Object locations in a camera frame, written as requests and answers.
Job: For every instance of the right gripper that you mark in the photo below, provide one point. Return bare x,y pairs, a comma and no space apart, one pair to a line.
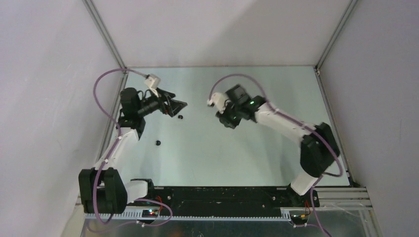
224,118

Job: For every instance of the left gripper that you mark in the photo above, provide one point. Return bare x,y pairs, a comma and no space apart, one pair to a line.
173,106

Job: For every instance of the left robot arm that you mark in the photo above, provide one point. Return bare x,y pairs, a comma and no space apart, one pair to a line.
103,188

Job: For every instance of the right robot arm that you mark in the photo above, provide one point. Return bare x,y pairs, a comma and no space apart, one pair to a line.
318,147

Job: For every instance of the left controller board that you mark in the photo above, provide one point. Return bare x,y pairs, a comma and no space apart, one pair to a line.
149,213

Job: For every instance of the controller board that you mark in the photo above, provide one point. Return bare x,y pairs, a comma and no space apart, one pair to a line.
149,213
299,220

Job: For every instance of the right controller board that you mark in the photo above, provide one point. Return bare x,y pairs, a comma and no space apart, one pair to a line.
299,220

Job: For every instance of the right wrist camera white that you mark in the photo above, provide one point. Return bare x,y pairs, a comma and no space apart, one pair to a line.
219,101

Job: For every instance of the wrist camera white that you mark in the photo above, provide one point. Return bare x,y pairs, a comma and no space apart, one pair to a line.
152,82
219,101

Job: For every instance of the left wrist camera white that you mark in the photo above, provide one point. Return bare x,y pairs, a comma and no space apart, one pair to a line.
152,82

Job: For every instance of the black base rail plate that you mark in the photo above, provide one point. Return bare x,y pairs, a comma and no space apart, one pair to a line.
260,201

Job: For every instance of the grey slotted cable duct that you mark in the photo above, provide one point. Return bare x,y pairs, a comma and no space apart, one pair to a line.
135,214

